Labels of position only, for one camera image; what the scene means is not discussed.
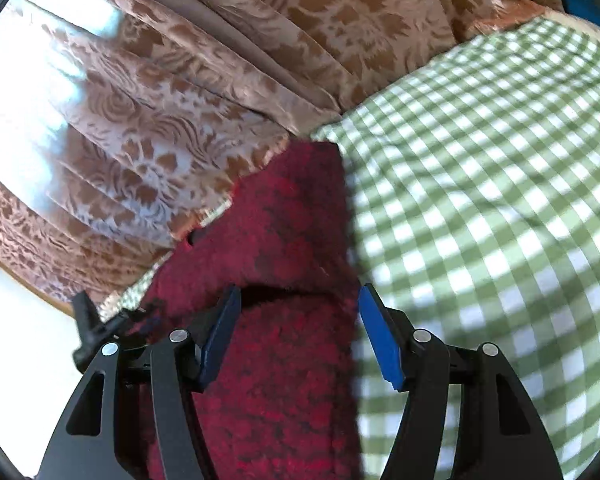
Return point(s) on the brown floral curtain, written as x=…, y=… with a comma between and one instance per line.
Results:
x=190, y=90

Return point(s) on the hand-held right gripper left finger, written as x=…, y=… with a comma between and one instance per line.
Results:
x=219, y=337

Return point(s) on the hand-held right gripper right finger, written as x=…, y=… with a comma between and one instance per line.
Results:
x=380, y=340

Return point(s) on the red and black knit garment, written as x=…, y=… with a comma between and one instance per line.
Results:
x=285, y=240

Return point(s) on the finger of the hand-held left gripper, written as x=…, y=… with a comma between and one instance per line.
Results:
x=89, y=331

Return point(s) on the beige floral mattress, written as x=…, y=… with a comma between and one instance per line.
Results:
x=520, y=15

